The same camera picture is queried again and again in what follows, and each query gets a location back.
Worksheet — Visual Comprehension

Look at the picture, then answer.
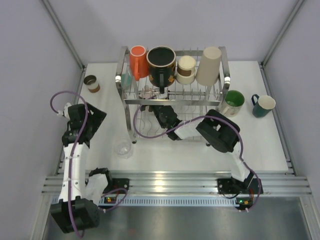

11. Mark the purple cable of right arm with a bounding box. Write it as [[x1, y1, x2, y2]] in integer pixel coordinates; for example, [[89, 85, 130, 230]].
[[132, 104, 263, 213]]

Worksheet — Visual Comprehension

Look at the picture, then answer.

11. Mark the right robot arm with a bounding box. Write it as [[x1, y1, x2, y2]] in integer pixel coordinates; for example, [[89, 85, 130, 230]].
[[149, 105, 254, 193]]

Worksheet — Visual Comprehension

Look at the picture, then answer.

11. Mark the pink translucent tumbler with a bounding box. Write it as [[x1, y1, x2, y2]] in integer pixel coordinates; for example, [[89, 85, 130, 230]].
[[138, 85, 156, 100]]

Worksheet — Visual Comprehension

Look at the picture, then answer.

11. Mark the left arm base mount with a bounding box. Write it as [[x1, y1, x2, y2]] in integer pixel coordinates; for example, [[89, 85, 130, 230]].
[[104, 178, 130, 193]]

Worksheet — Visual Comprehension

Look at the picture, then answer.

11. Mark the steel cup cream brown sleeve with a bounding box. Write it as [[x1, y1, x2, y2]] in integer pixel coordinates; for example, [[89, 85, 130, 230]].
[[176, 55, 197, 85]]

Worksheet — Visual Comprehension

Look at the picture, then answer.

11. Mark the black mug with orange print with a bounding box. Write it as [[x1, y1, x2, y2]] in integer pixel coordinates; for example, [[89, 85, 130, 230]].
[[146, 46, 176, 94]]

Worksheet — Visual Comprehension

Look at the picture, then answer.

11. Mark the aluminium frame post left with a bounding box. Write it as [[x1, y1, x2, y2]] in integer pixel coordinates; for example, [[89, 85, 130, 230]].
[[41, 0, 85, 71]]

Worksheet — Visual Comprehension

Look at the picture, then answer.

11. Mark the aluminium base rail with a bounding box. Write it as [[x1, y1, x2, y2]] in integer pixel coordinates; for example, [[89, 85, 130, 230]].
[[41, 170, 313, 196]]

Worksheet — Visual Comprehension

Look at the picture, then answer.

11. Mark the clear glass cup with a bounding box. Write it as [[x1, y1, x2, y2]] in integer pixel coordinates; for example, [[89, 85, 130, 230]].
[[113, 137, 133, 159]]

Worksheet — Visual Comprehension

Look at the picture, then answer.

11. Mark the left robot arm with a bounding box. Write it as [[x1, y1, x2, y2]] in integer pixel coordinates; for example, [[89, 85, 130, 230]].
[[50, 103, 114, 234]]

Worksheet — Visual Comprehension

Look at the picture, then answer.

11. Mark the cream mug green inside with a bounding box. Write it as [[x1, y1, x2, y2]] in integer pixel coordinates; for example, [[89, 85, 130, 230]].
[[218, 90, 245, 118]]

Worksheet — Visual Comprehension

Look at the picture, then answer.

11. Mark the perforated cable duct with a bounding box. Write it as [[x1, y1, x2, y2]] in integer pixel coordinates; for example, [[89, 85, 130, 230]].
[[98, 195, 241, 207]]

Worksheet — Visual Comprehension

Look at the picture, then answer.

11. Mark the aluminium frame post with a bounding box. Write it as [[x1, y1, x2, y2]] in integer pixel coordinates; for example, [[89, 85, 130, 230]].
[[259, 0, 306, 69], [41, 0, 85, 71]]

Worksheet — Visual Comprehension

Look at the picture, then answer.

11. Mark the steel two-tier dish rack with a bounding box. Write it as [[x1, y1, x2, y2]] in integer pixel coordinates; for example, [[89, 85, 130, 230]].
[[115, 46, 231, 144]]

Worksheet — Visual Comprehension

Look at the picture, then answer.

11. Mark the teal cup behind rack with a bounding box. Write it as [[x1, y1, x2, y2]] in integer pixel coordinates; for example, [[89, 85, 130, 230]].
[[121, 73, 132, 90]]

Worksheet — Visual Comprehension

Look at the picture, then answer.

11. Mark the beige paper cup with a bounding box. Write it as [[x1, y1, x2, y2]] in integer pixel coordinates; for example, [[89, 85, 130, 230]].
[[195, 46, 222, 87]]

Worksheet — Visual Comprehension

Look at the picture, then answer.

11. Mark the aluminium frame post right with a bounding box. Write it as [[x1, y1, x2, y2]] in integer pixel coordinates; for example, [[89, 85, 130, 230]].
[[259, 0, 306, 69]]

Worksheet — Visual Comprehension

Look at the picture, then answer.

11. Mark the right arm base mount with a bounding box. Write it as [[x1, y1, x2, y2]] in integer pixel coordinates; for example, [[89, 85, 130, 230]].
[[217, 177, 253, 199]]

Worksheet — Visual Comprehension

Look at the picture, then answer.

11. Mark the dark teal mug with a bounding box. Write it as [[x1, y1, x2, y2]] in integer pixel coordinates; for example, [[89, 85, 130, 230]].
[[251, 94, 276, 118]]

